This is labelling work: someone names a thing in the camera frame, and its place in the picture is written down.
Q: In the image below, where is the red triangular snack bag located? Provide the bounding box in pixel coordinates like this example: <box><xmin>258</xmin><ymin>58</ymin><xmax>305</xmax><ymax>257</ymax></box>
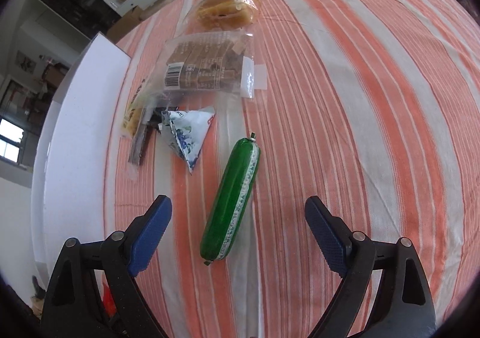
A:
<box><xmin>103</xmin><ymin>282</ymin><xmax>116</xmax><ymax>318</ymax></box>

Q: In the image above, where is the dark long snack bar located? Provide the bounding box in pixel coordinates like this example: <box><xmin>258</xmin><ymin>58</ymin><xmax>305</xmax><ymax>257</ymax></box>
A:
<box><xmin>128</xmin><ymin>94</ymin><xmax>170</xmax><ymax>166</ymax></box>

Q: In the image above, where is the green sausage snack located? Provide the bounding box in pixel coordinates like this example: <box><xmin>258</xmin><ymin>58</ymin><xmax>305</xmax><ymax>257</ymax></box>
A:
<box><xmin>200</xmin><ymin>133</ymin><xmax>261</xmax><ymax>266</ymax></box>

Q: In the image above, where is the blue white triangular snack bag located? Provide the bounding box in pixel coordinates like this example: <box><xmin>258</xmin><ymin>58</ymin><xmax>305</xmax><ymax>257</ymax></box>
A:
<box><xmin>159</xmin><ymin>106</ymin><xmax>216</xmax><ymax>174</ymax></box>

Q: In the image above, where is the yellow green rice cracker pack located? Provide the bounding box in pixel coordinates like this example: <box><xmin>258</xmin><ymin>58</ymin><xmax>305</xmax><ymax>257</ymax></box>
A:
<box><xmin>120</xmin><ymin>77</ymin><xmax>149</xmax><ymax>139</ymax></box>

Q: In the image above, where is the orange striped tablecloth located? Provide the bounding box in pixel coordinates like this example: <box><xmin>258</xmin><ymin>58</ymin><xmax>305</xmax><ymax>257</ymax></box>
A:
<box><xmin>104</xmin><ymin>0</ymin><xmax>479</xmax><ymax>337</ymax></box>

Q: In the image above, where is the clear bag of brown biscuits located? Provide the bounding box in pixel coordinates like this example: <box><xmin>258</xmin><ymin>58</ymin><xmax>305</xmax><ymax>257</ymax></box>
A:
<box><xmin>145</xmin><ymin>30</ymin><xmax>267</xmax><ymax>98</ymax></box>

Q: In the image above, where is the bagged yellow bread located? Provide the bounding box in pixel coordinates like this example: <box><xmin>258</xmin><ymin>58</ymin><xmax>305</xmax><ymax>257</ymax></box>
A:
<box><xmin>193</xmin><ymin>0</ymin><xmax>260</xmax><ymax>30</ymax></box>

